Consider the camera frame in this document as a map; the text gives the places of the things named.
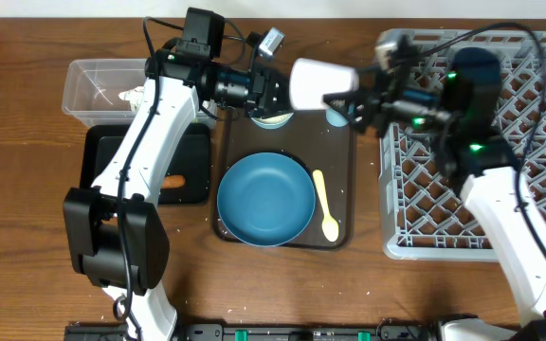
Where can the yellow plastic spoon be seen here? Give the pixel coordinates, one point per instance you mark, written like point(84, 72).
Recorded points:
point(329, 225)

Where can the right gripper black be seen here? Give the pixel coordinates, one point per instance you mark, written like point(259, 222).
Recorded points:
point(385, 102)

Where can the dark blue plate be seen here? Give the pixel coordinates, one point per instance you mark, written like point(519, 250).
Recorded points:
point(266, 199)

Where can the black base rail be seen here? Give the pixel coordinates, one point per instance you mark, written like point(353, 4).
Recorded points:
point(384, 331)

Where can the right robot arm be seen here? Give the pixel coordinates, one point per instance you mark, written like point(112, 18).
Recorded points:
point(475, 158)

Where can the grey dishwasher rack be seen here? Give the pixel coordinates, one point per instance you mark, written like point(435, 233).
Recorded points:
point(421, 218)

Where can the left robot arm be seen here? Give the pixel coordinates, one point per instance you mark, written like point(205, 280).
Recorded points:
point(114, 233)

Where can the light blue cup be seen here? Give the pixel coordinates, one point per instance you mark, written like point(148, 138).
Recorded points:
point(335, 119)

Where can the light blue bowl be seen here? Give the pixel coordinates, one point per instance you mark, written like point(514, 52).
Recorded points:
point(272, 123)

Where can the pink cup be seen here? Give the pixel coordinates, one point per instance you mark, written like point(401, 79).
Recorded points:
point(310, 80)

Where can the clear plastic waste bin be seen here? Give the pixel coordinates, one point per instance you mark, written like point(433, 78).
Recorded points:
point(91, 95)

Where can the black rectangular tray bin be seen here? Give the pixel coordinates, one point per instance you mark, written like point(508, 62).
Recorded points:
point(191, 159)

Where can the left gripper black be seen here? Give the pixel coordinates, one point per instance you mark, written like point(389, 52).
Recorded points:
point(268, 81)

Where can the orange carrot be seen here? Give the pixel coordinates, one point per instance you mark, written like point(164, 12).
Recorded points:
point(173, 181)

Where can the brown serving tray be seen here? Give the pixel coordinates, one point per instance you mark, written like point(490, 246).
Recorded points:
point(317, 145)

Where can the white napkin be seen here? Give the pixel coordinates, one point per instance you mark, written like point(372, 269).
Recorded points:
point(133, 97)

